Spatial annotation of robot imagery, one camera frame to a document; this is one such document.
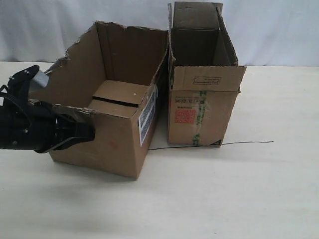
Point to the tall taped cardboard box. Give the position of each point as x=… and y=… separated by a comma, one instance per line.
x=204, y=74

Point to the thin black line marker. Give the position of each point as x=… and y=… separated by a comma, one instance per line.
x=229, y=143

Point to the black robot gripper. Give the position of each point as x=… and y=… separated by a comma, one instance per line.
x=35, y=126

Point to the torn cardboard box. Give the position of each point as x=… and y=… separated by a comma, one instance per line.
x=113, y=77

